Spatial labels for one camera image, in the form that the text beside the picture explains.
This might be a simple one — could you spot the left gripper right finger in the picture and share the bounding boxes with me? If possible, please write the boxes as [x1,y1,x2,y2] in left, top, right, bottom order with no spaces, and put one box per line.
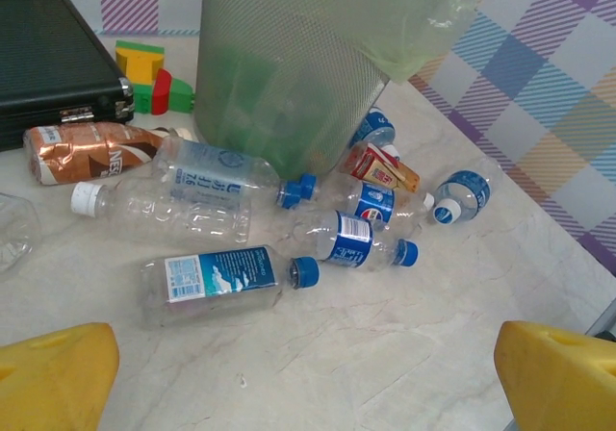
[494,319,616,431]

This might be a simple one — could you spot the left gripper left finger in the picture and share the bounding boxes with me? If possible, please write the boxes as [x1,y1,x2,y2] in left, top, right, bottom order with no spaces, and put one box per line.
[0,322,120,431]

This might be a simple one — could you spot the clear bottle light blue cap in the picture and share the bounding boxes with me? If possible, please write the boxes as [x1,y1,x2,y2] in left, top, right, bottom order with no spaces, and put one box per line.
[0,192,43,274]

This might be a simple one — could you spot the clear unlabelled bottle white cap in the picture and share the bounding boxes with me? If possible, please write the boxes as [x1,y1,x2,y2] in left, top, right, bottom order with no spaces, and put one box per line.
[70,178,252,248]

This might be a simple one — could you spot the clear bottle mountain print label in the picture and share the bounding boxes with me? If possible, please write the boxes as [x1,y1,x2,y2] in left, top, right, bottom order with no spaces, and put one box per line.
[141,244,322,330]

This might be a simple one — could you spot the small bottle printed white cap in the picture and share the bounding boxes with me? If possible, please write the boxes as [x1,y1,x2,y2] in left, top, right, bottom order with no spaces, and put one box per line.
[432,159,493,226]

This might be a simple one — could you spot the copper Nescafe bottle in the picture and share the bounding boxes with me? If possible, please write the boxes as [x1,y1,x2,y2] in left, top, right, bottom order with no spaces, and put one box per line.
[22,121,193,188]

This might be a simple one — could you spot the clear bottle dark blue label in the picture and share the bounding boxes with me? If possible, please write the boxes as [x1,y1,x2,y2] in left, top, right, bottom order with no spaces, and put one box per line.
[292,208,420,272]

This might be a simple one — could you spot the clear bottle pale blue label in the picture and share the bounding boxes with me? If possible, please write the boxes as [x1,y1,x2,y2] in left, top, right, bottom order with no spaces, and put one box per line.
[152,137,321,211]

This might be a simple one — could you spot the clear Pepsi label bottle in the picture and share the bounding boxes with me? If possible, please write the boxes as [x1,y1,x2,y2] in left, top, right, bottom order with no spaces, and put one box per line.
[297,179,437,228]

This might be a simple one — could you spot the red yellow juice carton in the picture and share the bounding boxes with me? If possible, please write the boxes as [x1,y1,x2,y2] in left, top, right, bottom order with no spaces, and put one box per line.
[339,141,421,195]

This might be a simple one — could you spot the mesh waste bin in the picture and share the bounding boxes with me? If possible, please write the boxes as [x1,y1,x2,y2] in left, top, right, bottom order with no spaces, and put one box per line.
[194,0,391,172]

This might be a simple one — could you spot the small bottle blue label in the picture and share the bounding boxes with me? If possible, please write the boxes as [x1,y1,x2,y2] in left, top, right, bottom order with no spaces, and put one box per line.
[348,106,400,161]

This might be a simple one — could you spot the black hard case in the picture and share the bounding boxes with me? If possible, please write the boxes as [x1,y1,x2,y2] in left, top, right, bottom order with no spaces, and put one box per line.
[0,0,136,153]

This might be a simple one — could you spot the colourful toy block stack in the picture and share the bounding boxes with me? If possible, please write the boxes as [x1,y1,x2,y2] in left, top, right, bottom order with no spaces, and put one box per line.
[114,39,196,117]

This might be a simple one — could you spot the aluminium frame floor rail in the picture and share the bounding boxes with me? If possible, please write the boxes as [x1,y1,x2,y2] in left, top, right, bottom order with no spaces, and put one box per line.
[581,298,616,343]

